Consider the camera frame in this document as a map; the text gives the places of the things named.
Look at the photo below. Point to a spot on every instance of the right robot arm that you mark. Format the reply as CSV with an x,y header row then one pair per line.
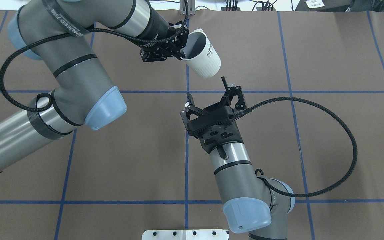
x,y
248,204

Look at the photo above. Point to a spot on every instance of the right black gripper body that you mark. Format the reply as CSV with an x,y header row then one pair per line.
x,y
234,95

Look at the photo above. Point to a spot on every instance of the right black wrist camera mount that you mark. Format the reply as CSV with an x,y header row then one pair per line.
x,y
217,128

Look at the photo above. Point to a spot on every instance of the black box with label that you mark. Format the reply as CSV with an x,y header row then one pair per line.
x,y
339,6

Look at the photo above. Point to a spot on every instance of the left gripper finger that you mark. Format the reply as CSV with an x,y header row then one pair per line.
x,y
158,54
179,42

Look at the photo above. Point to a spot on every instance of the right USB hub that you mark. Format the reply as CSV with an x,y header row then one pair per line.
x,y
267,7

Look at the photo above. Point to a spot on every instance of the white ribbed HOME mug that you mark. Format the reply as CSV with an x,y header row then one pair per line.
x,y
200,55

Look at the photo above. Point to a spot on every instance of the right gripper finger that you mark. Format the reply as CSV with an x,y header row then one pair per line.
x,y
231,92
191,109

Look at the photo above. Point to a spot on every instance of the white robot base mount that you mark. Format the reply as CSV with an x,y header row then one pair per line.
x,y
186,234

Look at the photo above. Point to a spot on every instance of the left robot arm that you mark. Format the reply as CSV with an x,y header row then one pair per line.
x,y
54,31

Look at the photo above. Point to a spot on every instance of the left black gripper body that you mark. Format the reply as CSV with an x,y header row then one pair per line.
x,y
154,31

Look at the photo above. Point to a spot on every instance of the grey aluminium camera post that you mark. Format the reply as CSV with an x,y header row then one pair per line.
x,y
187,7

